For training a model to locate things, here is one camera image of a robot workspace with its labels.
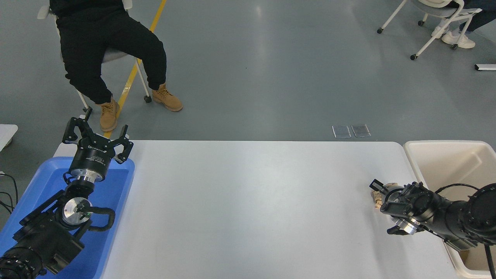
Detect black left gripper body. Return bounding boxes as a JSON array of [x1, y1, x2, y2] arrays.
[[69, 134, 117, 179]]

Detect tan paper ball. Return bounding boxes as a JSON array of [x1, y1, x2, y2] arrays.
[[371, 182, 399, 210]]

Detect blue plastic tray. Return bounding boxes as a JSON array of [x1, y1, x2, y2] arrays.
[[0, 156, 135, 279]]

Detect clear floor plate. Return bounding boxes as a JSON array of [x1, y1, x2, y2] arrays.
[[332, 125, 352, 139], [351, 124, 371, 138]]

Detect large pale plastic bin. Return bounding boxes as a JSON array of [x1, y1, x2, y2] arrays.
[[403, 140, 496, 279]]

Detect white table corner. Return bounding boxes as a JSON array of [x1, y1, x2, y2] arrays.
[[0, 124, 19, 151]]

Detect white chair with grey seat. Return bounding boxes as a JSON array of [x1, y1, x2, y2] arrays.
[[38, 0, 152, 117]]

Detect seated person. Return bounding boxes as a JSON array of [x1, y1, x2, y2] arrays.
[[49, 0, 183, 132]]

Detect white wheeled chair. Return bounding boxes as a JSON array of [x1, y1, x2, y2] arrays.
[[377, 0, 483, 60]]

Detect thin black cable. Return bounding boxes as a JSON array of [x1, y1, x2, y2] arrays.
[[0, 172, 19, 210], [0, 191, 14, 214]]

